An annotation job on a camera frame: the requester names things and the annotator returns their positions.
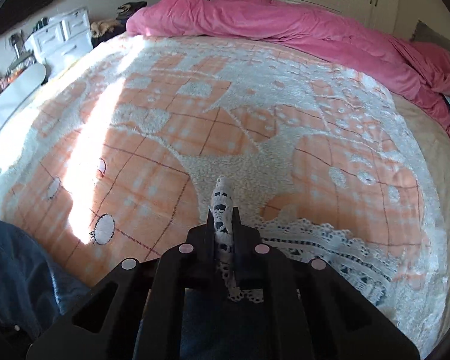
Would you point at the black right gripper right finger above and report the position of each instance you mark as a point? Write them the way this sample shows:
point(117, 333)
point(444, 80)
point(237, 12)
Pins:
point(259, 266)

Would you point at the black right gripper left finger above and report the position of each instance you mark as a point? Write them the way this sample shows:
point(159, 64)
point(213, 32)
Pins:
point(189, 265)

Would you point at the blue denim pants lace hem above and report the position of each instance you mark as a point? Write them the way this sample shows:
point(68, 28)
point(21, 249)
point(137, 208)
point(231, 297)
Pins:
point(47, 314)

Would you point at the orange white plush blanket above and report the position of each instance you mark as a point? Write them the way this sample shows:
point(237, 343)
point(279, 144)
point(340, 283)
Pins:
point(119, 156)

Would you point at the beige bed sheet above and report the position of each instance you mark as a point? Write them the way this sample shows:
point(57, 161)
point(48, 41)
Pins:
point(435, 145)

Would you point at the white rounded desk top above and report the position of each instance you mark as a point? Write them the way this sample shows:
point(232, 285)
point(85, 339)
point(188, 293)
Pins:
point(20, 89)

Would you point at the pile of dark clothes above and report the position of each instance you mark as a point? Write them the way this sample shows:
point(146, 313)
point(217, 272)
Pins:
point(104, 30)

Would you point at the pink duvet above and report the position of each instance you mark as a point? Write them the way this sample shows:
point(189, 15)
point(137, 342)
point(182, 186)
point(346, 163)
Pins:
point(420, 72)

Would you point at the white drawer cabinet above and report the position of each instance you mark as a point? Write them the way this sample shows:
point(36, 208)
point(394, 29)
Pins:
point(62, 42)

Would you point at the grey headboard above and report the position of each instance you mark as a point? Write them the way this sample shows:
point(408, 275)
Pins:
point(423, 33)

